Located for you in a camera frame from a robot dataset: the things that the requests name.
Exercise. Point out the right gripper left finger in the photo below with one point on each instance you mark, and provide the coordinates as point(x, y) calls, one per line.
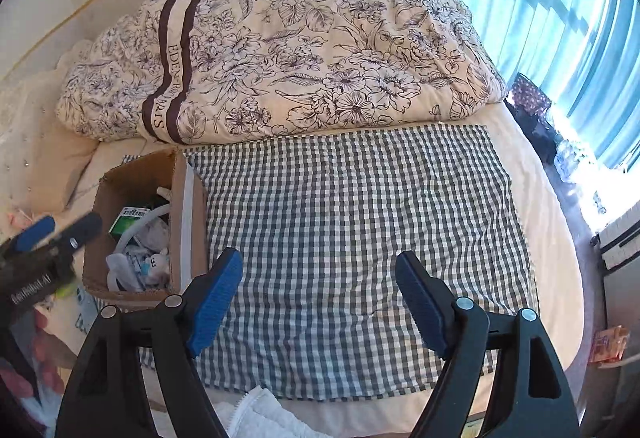
point(105, 395)

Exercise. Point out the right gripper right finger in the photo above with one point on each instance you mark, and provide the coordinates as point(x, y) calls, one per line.
point(529, 397)

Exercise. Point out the left human hand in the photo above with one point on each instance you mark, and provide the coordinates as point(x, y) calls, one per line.
point(31, 384)

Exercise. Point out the orange box on floor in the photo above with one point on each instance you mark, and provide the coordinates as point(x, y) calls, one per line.
point(609, 345)

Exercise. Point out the green white medicine box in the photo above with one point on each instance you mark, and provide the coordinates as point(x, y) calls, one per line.
point(125, 219)

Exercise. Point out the crumpled white plastic bag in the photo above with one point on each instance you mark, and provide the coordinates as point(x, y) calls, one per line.
point(140, 261)

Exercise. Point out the beige pillow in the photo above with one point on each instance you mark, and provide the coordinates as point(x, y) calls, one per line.
point(60, 159)

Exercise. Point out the brown cardboard box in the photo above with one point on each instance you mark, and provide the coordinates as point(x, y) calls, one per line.
point(135, 184)

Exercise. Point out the white towel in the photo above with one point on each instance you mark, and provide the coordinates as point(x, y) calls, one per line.
point(259, 414)

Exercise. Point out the white radiator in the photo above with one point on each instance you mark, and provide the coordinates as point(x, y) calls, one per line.
point(619, 243)

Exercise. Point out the green checkered cloth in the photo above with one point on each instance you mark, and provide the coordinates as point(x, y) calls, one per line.
point(320, 221)

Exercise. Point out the floral patterned duvet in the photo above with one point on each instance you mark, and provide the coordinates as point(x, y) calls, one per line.
point(194, 72)

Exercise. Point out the dark patterned bag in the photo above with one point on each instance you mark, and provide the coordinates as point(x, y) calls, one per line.
point(530, 106)

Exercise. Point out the blue window curtain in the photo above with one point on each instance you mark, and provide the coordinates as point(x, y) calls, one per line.
point(584, 54)

